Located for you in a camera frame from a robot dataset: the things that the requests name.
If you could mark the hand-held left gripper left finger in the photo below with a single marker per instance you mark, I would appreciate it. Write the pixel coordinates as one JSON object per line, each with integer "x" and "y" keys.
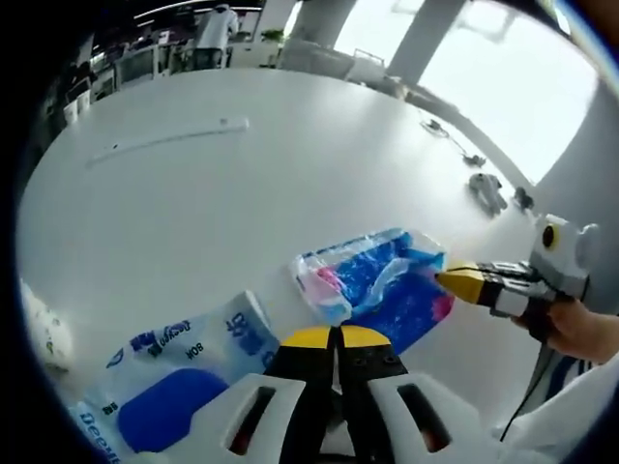
{"x": 304, "y": 386}

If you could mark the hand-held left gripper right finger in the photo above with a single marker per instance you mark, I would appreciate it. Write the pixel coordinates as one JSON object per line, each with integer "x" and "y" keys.
{"x": 377, "y": 386}

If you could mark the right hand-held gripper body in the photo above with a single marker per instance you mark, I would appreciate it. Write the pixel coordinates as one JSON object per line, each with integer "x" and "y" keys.
{"x": 568, "y": 256}

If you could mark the small blue wipes packet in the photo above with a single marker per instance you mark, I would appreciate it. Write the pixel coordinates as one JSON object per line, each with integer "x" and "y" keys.
{"x": 382, "y": 285}

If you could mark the blue white tissue pack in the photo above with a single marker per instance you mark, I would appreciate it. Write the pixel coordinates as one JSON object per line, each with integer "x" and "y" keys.
{"x": 193, "y": 348}

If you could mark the white paper cup green print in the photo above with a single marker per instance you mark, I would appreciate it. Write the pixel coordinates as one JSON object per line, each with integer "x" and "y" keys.
{"x": 46, "y": 328}

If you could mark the person's right hand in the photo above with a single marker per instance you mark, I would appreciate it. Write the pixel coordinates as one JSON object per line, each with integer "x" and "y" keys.
{"x": 585, "y": 328}

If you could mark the small dark clamp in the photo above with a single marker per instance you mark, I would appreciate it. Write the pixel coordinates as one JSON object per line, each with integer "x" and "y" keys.
{"x": 523, "y": 198}

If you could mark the grey metal parts cluster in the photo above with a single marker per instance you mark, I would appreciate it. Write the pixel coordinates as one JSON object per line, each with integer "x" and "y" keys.
{"x": 488, "y": 193}

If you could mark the small grey connector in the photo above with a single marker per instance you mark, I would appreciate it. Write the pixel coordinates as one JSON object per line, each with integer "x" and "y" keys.
{"x": 473, "y": 159}

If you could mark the long white strip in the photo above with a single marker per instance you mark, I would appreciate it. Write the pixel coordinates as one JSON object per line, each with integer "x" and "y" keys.
{"x": 169, "y": 140}

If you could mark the green potted plant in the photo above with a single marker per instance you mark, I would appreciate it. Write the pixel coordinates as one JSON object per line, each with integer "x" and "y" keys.
{"x": 274, "y": 35}

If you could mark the white mesh office chair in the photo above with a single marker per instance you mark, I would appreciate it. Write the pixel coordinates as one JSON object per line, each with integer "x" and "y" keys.
{"x": 138, "y": 67}

